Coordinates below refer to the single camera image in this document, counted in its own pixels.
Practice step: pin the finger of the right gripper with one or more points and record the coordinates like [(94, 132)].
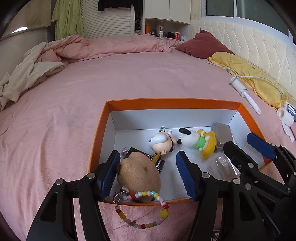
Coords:
[(242, 161), (264, 148)]

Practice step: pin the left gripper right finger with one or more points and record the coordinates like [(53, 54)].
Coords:
[(199, 185)]

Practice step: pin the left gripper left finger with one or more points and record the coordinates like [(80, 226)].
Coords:
[(97, 184)]

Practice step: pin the tan plush keychain toy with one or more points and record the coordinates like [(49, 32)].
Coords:
[(137, 173)]

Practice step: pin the yellow green Snoopy figure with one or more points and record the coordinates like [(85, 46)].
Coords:
[(204, 142)]

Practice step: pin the clear plastic bag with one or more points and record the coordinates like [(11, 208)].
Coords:
[(222, 169)]

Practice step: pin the white toilet paper roll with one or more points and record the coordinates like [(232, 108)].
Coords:
[(286, 121)]

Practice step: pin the black booklet in box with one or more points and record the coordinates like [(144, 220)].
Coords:
[(159, 163)]

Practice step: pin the white-haired small figure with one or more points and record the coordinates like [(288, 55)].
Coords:
[(162, 142)]

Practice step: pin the yellow pillow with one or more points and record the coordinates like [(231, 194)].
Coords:
[(262, 84)]

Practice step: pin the orange cardboard box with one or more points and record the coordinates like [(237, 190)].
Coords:
[(142, 123)]

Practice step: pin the white lint roller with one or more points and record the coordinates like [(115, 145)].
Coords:
[(243, 92)]

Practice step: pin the dark red pillow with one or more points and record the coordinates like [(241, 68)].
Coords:
[(203, 45)]

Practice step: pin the beige cloth garment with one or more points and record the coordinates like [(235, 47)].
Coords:
[(26, 75)]

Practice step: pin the pink duvet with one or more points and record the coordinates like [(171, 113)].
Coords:
[(76, 48)]

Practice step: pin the red soda can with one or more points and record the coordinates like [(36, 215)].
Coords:
[(176, 35)]

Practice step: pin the orange bottle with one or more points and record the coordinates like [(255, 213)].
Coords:
[(147, 28)]

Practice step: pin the green hanging garment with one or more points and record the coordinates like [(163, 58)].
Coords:
[(68, 18)]

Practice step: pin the black hanging garment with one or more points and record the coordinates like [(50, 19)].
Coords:
[(104, 4)]

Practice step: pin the white wall cabinet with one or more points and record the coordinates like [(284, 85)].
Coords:
[(168, 16)]

